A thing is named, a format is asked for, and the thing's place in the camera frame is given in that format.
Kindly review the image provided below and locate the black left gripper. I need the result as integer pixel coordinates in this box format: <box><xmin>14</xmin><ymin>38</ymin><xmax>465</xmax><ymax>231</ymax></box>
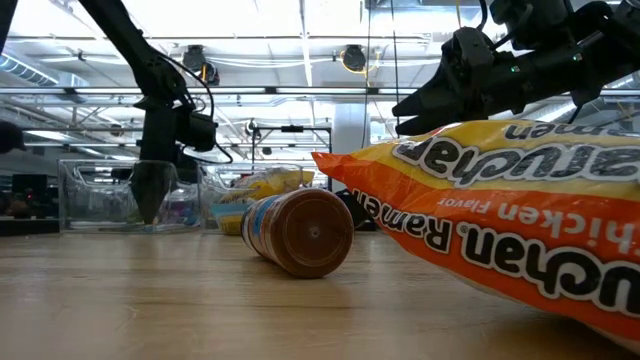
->
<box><xmin>130</xmin><ymin>96</ymin><xmax>200</xmax><ymax>226</ymax></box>

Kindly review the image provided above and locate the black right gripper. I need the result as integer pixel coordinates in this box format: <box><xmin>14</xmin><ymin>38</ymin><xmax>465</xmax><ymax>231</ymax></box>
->
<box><xmin>391</xmin><ymin>26</ymin><xmax>551</xmax><ymax>138</ymax></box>

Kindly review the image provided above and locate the yellow ramen packet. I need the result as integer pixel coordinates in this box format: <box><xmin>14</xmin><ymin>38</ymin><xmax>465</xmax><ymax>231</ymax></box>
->
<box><xmin>213</xmin><ymin>167</ymin><xmax>316</xmax><ymax>236</ymax></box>

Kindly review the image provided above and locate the orange spice jar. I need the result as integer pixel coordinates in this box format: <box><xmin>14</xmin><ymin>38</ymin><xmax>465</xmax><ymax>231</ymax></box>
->
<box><xmin>240</xmin><ymin>187</ymin><xmax>356</xmax><ymax>280</ymax></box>

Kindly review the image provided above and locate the clear plastic utensil bin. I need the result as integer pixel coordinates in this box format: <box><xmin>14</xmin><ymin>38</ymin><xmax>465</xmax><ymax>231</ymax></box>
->
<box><xmin>57</xmin><ymin>158</ymin><xmax>202</xmax><ymax>235</ymax></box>

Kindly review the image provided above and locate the red bowl black outside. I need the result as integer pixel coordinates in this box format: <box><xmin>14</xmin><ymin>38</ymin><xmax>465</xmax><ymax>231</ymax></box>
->
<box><xmin>339</xmin><ymin>189</ymin><xmax>380</xmax><ymax>233</ymax></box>

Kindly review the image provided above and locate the black block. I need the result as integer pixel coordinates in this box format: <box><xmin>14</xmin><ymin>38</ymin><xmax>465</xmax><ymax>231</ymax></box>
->
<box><xmin>12</xmin><ymin>173</ymin><xmax>49</xmax><ymax>194</ymax></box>

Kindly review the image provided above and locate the orange chicken ramen packet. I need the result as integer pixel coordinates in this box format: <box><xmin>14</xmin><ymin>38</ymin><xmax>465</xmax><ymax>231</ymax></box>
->
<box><xmin>313</xmin><ymin>117</ymin><xmax>640</xmax><ymax>351</ymax></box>

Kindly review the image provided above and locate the black metal stand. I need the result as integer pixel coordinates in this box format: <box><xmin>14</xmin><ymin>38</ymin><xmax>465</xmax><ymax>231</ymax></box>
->
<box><xmin>247</xmin><ymin>118</ymin><xmax>335</xmax><ymax>196</ymax></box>

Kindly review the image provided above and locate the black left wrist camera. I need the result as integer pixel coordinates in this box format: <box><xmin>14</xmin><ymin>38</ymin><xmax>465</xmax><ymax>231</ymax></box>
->
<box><xmin>185</xmin><ymin>111</ymin><xmax>219</xmax><ymax>155</ymax></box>

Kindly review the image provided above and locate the black ceiling cable reel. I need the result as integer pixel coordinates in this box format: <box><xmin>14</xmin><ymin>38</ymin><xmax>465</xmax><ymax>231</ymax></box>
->
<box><xmin>341</xmin><ymin>43</ymin><xmax>370</xmax><ymax>73</ymax></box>
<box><xmin>180</xmin><ymin>43</ymin><xmax>222</xmax><ymax>87</ymax></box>

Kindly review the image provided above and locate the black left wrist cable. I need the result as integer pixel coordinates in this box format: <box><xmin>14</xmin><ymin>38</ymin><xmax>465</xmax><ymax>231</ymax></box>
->
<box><xmin>149</xmin><ymin>49</ymin><xmax>235</xmax><ymax>165</ymax></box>

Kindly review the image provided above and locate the black metal table frame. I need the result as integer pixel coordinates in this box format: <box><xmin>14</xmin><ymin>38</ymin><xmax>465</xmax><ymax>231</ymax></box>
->
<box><xmin>0</xmin><ymin>215</ymin><xmax>61</xmax><ymax>236</ymax></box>

